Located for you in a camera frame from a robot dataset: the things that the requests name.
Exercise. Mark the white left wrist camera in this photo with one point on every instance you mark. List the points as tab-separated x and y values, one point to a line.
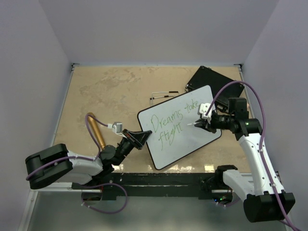
116	127

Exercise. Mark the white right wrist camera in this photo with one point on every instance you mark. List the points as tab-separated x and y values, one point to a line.
205	111

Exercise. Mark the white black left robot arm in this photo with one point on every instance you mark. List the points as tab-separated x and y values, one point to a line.
58	164

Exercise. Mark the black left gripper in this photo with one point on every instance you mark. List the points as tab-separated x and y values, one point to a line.
136	139

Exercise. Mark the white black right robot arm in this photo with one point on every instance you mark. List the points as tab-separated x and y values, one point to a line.
265	199

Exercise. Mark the gold toy microphone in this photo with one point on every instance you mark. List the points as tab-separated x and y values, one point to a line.
94	130

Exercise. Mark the black wire whiteboard stand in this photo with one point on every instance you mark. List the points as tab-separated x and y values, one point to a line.
162	94

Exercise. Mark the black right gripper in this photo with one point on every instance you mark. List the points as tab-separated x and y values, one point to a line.
205	125

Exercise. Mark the black ribbed board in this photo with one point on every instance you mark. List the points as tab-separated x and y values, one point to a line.
206	76

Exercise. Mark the white whiteboard black frame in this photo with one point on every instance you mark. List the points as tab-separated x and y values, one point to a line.
171	138

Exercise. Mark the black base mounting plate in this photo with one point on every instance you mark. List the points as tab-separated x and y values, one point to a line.
200	185

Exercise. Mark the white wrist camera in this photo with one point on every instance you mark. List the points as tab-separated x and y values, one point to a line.
205	111
116	127

